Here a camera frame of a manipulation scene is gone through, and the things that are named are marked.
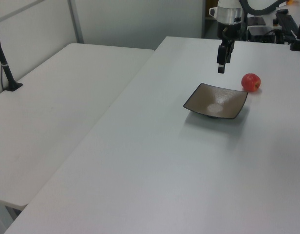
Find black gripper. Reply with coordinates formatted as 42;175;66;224
216;21;242;74

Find red apple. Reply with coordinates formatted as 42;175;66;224
241;73;262;93

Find brown square ceramic plate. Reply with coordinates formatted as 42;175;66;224
183;82;249;120

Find large black electronics box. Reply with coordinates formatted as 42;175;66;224
247;25;279;43

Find black clamp pole stand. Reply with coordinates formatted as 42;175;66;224
289;13;300;52

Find white plastic folding table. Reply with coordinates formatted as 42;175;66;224
0;43;155;234

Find black pole with white band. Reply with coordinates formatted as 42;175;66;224
0;25;23;92

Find thick black hose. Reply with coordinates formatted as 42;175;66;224
237;0;288;18

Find grey partition frame post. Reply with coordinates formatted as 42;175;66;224
67;0;84;45

